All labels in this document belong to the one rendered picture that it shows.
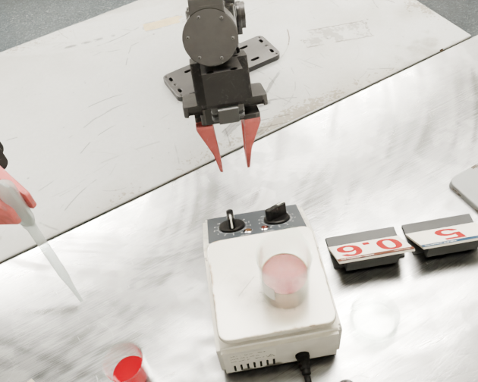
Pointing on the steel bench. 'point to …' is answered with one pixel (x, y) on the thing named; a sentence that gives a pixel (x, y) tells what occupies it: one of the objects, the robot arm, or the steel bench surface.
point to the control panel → (255, 222)
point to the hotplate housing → (256, 354)
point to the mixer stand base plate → (477, 187)
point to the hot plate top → (247, 312)
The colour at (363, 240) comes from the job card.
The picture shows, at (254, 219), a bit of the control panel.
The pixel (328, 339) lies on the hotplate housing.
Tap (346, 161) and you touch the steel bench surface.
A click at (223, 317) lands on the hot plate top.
